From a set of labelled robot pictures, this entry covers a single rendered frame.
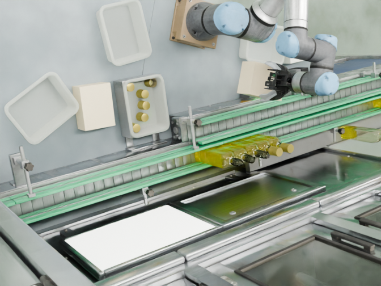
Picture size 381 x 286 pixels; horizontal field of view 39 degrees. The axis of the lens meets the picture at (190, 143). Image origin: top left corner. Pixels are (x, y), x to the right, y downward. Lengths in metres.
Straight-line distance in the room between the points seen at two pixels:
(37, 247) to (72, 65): 1.23
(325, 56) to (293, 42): 0.15
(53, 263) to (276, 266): 0.87
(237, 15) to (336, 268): 0.97
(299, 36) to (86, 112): 0.80
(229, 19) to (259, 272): 0.92
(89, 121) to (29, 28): 0.38
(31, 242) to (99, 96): 1.15
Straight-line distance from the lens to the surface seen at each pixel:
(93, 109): 1.97
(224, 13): 1.98
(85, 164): 2.00
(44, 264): 0.81
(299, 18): 1.71
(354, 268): 1.54
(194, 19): 2.11
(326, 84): 1.74
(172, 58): 2.20
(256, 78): 1.98
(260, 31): 2.07
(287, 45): 1.67
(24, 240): 0.92
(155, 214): 1.91
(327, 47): 1.77
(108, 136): 2.09
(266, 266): 1.56
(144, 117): 2.08
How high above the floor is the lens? 2.64
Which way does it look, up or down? 56 degrees down
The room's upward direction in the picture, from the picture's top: 103 degrees clockwise
